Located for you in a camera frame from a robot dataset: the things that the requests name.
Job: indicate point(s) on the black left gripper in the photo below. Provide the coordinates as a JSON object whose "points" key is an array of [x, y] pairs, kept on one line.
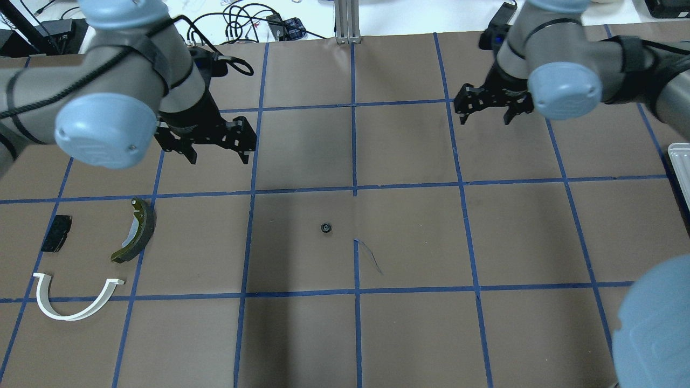
{"points": [[195, 116]]}

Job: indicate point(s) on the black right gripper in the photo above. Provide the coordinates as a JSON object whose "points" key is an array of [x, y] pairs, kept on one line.
{"points": [[505, 88]]}

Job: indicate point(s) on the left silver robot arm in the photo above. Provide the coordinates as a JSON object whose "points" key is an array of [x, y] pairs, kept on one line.
{"points": [[139, 83]]}

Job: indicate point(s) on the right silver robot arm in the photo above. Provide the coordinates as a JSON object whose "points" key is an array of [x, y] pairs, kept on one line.
{"points": [[544, 62]]}

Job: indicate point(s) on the green curved brake shoe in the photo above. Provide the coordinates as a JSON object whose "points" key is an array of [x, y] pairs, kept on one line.
{"points": [[140, 233]]}

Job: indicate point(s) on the black brake pad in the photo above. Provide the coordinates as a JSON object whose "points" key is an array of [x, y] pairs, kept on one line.
{"points": [[57, 233]]}

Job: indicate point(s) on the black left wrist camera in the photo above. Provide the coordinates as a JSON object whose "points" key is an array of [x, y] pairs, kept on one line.
{"points": [[208, 63]]}

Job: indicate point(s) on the aluminium frame post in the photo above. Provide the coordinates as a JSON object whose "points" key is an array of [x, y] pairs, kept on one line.
{"points": [[347, 22]]}

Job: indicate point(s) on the white curved plastic bracket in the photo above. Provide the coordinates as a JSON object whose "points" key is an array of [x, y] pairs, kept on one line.
{"points": [[92, 305]]}

